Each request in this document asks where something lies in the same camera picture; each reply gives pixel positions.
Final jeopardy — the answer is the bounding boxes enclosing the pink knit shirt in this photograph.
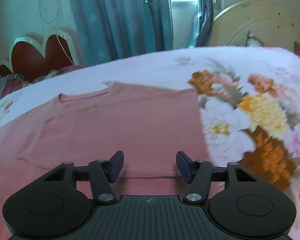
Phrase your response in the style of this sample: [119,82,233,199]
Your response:
[0,82,211,239]

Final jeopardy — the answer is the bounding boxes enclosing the pile of colourful clothes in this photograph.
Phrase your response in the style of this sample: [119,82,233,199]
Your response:
[0,66,82,100]

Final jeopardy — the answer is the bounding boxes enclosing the floral white bed blanket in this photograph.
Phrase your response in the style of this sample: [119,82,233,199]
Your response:
[0,47,300,239]

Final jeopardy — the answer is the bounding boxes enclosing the red heart-shaped headboard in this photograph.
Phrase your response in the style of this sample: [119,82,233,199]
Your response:
[0,29,80,81]

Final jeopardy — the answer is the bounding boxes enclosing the blue-grey window curtain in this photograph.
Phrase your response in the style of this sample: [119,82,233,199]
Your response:
[66,0,215,67]

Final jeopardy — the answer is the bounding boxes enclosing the cream round headboard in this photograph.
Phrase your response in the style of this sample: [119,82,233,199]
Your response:
[209,0,300,52]

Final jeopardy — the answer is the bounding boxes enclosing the white hanging cable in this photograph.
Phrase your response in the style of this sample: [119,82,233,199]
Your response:
[38,0,75,65]

